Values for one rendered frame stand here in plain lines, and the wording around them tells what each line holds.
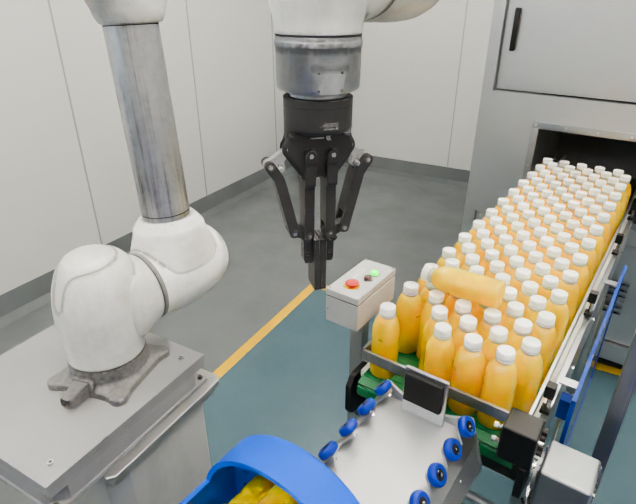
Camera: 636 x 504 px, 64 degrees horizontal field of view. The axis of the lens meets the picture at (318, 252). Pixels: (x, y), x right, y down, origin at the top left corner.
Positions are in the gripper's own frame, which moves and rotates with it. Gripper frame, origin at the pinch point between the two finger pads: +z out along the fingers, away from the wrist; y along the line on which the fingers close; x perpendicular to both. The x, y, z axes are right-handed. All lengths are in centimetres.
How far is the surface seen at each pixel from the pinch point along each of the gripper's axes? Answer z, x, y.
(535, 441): 49, 3, 46
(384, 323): 42, 39, 29
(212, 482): 36.9, 1.5, -16.1
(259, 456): 26.2, -5.0, -9.5
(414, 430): 56, 18, 28
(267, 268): 148, 264, 43
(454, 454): 52, 7, 31
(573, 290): 42, 39, 85
